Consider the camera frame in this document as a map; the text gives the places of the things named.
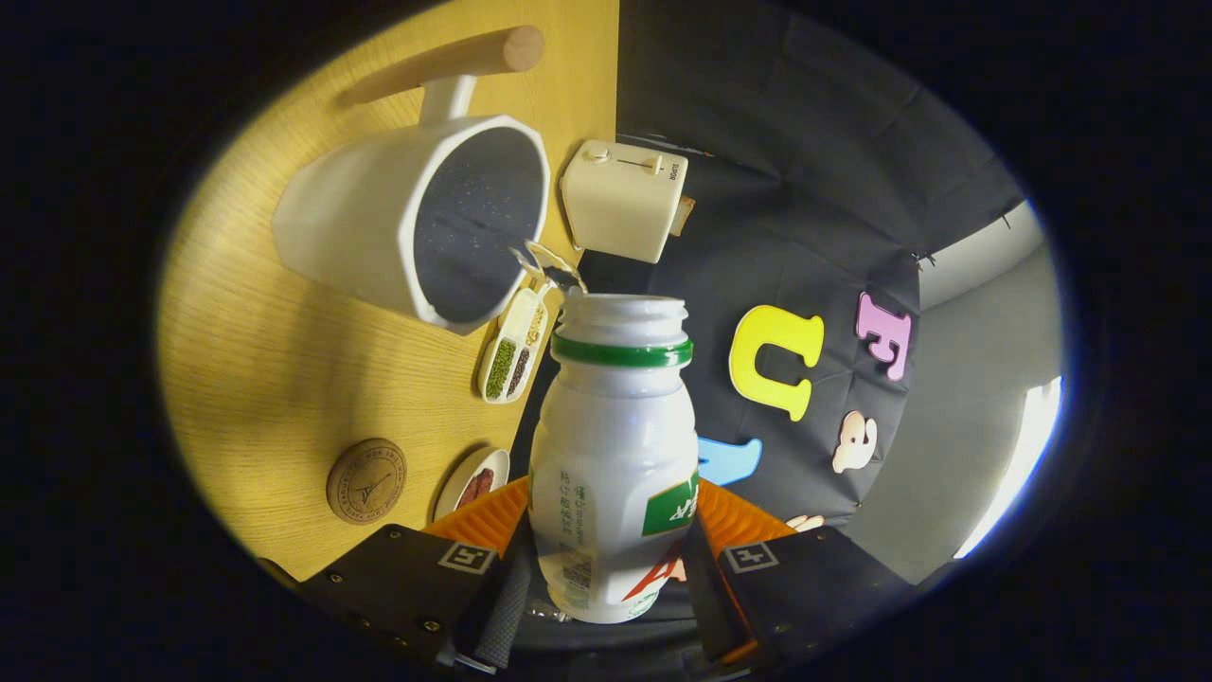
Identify white round plate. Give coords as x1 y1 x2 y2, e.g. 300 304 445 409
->
434 447 511 522

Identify white juice bottle green ring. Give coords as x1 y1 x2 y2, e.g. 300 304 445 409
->
527 293 701 625

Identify black backdrop cloth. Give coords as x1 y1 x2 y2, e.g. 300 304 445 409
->
511 0 1028 655

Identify white divided dish with beans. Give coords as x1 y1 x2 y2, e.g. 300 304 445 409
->
476 284 550 405

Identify cream toaster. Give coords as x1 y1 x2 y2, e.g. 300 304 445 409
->
560 140 690 265

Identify wooden table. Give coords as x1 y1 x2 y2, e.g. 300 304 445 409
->
156 0 621 583

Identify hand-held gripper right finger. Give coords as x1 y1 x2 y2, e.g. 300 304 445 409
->
684 478 915 669

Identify white cup wooden handle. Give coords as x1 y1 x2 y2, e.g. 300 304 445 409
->
272 26 552 337

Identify round cork coaster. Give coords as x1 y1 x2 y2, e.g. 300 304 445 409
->
326 438 408 526

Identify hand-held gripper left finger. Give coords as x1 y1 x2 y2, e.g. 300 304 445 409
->
260 476 536 673

